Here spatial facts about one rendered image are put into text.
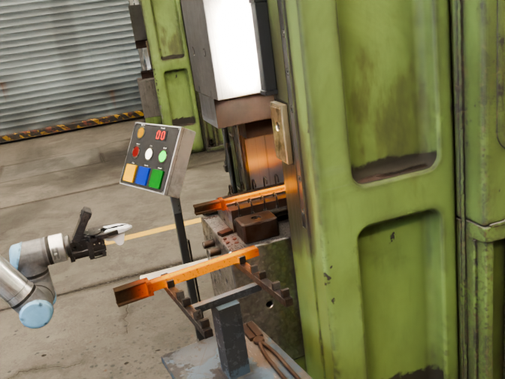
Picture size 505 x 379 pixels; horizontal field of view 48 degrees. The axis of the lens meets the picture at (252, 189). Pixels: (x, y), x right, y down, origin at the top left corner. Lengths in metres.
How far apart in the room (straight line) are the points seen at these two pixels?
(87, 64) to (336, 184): 8.43
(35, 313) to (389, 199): 1.06
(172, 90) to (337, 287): 5.35
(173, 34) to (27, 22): 3.53
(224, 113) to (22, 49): 8.08
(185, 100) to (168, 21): 0.90
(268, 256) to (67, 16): 8.21
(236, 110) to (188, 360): 0.76
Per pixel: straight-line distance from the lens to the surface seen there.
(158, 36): 6.73
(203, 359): 1.67
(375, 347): 1.88
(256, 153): 2.14
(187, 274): 1.54
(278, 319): 1.92
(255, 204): 1.91
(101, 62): 9.78
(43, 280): 1.91
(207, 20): 1.72
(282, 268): 1.85
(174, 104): 6.81
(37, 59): 9.75
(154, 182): 2.33
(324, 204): 1.53
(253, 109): 1.83
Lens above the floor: 1.64
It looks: 18 degrees down
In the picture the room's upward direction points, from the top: 8 degrees counter-clockwise
